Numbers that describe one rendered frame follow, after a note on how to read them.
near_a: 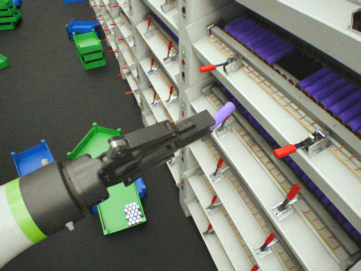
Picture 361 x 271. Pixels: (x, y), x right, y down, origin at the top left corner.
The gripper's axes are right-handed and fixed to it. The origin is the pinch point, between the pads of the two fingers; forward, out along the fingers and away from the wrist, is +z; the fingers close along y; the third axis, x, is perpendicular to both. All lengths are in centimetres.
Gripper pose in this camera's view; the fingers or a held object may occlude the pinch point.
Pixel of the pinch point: (192, 129)
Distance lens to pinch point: 45.1
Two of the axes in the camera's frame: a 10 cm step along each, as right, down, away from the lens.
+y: -0.6, 5.1, 8.6
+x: 5.2, 7.5, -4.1
